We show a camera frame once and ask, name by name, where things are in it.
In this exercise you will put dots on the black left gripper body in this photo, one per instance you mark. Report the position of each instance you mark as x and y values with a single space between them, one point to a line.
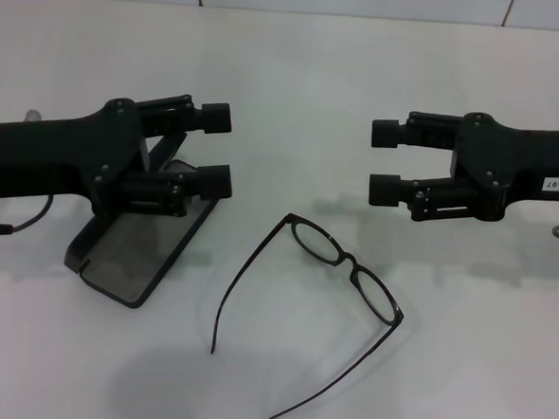
50 157

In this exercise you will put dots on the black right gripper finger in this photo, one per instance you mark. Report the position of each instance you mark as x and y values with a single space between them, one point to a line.
384 189
388 134

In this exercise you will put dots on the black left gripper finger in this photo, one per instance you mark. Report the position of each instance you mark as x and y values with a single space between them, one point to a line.
216 117
215 181

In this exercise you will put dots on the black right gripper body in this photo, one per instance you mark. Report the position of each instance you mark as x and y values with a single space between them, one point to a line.
515 162

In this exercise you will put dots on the black frame glasses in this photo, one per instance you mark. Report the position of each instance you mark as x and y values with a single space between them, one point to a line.
352 264

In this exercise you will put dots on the black glasses case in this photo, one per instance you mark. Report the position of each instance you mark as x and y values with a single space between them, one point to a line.
134 253

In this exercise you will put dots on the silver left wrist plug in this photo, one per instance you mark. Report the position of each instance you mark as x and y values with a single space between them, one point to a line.
33 115

